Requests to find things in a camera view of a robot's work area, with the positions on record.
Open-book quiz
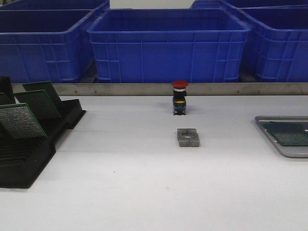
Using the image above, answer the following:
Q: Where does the green perforated circuit board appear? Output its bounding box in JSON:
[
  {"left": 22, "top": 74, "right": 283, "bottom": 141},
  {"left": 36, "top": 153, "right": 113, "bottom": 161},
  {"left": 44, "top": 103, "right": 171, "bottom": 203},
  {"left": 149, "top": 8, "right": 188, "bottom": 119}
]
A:
[
  {"left": 263, "top": 122, "right": 308, "bottom": 146},
  {"left": 0, "top": 103, "right": 47, "bottom": 139},
  {"left": 14, "top": 90, "right": 61, "bottom": 120}
]

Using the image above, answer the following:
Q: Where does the silver metal tray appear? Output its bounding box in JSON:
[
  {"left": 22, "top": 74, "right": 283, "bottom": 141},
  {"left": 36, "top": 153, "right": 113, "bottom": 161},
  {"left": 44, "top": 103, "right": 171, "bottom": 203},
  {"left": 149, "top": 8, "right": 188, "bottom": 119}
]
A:
[{"left": 255, "top": 116, "right": 308, "bottom": 160}]

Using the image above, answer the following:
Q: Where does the red emergency stop button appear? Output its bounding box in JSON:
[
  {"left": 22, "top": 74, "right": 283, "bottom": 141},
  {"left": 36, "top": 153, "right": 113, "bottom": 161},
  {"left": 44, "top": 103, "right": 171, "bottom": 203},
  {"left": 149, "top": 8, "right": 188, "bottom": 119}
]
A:
[{"left": 172, "top": 80, "right": 189, "bottom": 115}]

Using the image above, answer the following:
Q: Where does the grey metal clamp block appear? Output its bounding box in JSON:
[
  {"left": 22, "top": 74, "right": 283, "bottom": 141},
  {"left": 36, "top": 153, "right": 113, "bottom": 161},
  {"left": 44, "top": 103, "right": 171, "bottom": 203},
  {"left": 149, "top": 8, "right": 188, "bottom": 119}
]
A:
[{"left": 177, "top": 128, "right": 200, "bottom": 147}]

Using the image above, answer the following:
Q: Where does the centre blue plastic crate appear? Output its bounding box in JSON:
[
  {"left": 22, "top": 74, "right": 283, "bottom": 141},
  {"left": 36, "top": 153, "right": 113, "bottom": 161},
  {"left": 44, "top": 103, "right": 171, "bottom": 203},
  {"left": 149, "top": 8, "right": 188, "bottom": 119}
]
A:
[{"left": 87, "top": 9, "right": 250, "bottom": 83}]

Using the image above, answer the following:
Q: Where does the blue plastic crate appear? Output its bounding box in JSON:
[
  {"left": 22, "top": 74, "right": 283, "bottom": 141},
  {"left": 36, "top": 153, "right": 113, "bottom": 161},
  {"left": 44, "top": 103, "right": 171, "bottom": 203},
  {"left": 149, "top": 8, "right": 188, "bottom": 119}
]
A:
[
  {"left": 238, "top": 7, "right": 308, "bottom": 82},
  {"left": 0, "top": 10, "right": 95, "bottom": 83},
  {"left": 87, "top": 9, "right": 250, "bottom": 83}
]

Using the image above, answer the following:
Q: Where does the back right blue crate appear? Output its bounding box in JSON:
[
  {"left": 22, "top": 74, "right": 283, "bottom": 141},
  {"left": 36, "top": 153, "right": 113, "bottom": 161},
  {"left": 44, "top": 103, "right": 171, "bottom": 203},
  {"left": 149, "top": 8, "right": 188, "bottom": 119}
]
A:
[{"left": 191, "top": 0, "right": 308, "bottom": 9}]

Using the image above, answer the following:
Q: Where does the left blue plastic crate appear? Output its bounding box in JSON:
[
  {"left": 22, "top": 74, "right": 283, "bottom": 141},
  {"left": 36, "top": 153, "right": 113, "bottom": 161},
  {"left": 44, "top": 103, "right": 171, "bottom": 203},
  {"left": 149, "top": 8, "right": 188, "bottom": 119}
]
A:
[{"left": 0, "top": 10, "right": 95, "bottom": 83}]

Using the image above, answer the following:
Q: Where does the right blue plastic crate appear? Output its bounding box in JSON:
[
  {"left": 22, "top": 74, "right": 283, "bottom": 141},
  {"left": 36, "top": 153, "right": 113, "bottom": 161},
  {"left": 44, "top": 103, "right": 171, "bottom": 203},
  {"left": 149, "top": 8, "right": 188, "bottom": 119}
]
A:
[{"left": 238, "top": 7, "right": 308, "bottom": 82}]

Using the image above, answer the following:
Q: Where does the back left blue crate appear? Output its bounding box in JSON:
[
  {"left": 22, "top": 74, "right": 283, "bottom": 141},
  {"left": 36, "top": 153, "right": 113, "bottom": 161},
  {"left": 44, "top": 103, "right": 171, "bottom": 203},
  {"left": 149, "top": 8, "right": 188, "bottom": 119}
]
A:
[{"left": 0, "top": 0, "right": 110, "bottom": 10}]

